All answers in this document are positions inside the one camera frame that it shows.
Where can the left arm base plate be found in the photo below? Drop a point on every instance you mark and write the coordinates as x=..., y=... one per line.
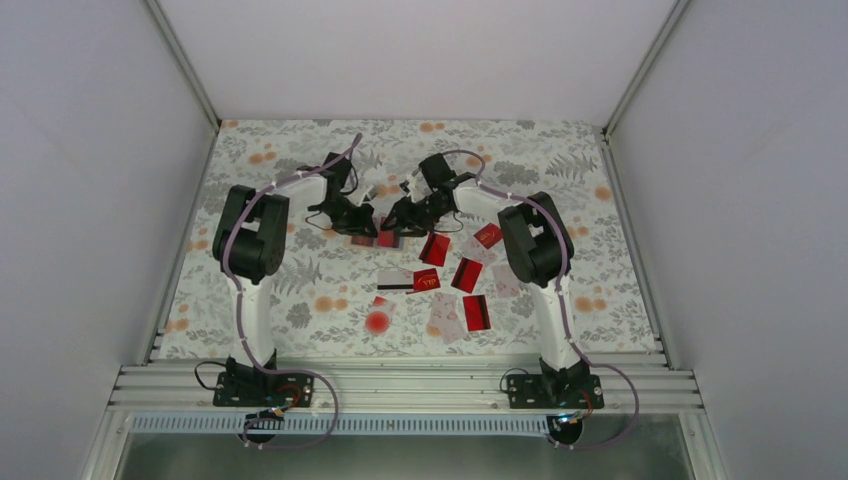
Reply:
x=293, y=390

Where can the floral patterned table mat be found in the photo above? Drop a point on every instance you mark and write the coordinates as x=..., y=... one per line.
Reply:
x=322, y=294

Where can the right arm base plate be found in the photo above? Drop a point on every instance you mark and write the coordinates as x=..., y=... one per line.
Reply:
x=533, y=391

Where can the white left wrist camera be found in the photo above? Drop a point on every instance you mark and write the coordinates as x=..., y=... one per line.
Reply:
x=368, y=193

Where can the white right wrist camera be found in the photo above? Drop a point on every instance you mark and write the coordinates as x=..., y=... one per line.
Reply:
x=410, y=186

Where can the red VIP card centre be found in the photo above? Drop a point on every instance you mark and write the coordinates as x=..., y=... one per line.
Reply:
x=426, y=280

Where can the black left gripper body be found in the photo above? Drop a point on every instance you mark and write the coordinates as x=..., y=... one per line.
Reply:
x=346, y=220

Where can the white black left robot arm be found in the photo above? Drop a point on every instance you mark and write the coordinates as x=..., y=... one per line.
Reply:
x=249, y=246

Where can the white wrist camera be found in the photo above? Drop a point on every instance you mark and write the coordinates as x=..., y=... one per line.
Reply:
x=368, y=193
x=410, y=186

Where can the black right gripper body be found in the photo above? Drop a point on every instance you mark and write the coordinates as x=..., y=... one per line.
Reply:
x=420, y=219

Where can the red VIP card upper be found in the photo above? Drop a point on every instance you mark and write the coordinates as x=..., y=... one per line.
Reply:
x=467, y=275

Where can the white card red circle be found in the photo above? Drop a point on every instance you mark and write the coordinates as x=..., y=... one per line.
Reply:
x=379, y=317

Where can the white floral card right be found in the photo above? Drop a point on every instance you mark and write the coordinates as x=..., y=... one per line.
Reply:
x=506, y=283

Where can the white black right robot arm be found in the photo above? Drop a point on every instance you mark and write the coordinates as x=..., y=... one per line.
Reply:
x=537, y=247

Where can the white card black stripe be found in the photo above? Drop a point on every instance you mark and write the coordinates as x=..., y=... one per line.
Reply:
x=395, y=280

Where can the red VIP card small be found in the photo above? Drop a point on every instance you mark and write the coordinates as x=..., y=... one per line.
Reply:
x=489, y=236

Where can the grey slotted cable duct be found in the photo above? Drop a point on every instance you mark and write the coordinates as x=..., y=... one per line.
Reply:
x=345, y=424

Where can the white floral card lower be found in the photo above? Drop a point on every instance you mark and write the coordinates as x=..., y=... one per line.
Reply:
x=445, y=319

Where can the aluminium rail frame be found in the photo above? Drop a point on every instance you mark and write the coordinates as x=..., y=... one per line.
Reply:
x=407, y=387

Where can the red magnetic stripe card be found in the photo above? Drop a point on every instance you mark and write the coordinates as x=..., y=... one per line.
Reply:
x=388, y=240

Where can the white floral card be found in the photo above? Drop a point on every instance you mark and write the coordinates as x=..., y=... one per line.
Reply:
x=506, y=283
x=445, y=319

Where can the beige leather card holder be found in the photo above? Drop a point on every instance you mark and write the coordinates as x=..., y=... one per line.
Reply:
x=402, y=248

